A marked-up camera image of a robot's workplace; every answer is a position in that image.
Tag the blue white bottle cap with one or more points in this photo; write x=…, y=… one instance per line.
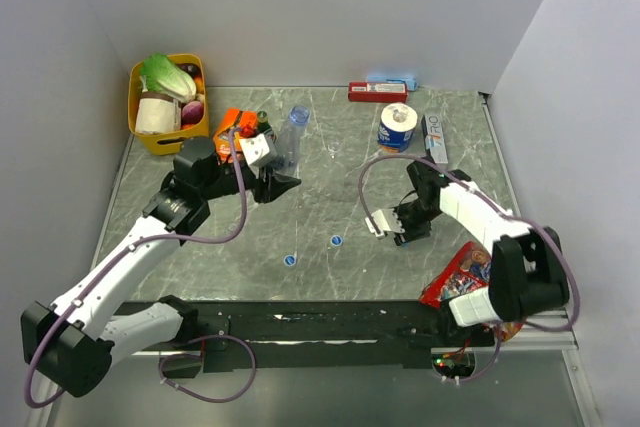
x=290, y=260
x=336, y=241

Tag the orange razor box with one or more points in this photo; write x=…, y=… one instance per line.
x=235, y=125

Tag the white paper wrapped package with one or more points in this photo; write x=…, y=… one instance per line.
x=157, y=114

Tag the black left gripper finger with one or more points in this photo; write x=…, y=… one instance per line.
x=278, y=165
x=276, y=185

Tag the green glass bottle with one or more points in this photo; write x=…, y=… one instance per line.
x=264, y=127

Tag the red onion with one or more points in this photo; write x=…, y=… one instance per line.
x=192, y=113

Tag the toy napa cabbage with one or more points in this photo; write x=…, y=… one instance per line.
x=159, y=74

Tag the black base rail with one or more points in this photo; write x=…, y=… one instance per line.
x=300, y=334

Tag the yellow plastic basket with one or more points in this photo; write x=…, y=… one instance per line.
x=164, y=144

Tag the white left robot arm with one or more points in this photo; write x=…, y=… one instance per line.
x=75, y=340

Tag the toilet paper roll blue wrapper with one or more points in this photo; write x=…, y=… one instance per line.
x=396, y=127

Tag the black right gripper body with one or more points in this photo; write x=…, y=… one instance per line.
x=415, y=219

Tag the red rectangular box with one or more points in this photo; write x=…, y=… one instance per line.
x=377, y=92

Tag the red snack bag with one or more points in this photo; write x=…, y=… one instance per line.
x=468, y=270

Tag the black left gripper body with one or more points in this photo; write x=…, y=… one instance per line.
x=224, y=183

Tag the small clear glass cup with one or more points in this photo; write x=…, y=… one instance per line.
x=233, y=227

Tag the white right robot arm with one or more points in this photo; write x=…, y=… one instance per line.
x=526, y=276

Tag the silver toothpaste box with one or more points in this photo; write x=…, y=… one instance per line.
x=434, y=139

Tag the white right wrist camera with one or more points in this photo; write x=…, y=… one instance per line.
x=381, y=222

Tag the light blue packet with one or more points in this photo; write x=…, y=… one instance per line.
x=410, y=81

